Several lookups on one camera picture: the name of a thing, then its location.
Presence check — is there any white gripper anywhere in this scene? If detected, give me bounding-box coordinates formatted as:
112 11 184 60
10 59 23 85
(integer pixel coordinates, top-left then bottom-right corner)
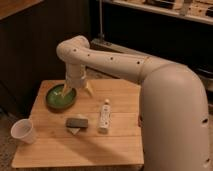
61 64 93 97

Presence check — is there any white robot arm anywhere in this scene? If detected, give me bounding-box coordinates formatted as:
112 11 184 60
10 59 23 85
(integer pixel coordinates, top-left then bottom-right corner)
56 36 211 171

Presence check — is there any green ceramic bowl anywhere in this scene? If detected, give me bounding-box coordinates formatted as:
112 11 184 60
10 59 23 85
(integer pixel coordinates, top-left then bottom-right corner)
45 84 77 110

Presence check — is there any dark sponge block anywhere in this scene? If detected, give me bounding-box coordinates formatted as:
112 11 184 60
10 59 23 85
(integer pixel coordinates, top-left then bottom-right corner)
65 117 88 135

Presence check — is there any white bottle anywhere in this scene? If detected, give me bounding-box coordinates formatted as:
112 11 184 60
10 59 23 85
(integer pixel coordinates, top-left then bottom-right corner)
98 99 111 134

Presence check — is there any wooden table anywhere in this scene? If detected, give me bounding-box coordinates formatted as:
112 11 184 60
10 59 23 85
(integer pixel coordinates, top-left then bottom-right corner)
12 79 144 168

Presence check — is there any dark wooden cabinet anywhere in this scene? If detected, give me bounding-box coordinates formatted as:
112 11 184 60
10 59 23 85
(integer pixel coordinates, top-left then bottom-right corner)
0 0 90 117

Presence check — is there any metal shelf rack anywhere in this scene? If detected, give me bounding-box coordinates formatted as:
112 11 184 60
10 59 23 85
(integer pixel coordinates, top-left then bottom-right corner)
89 0 213 91

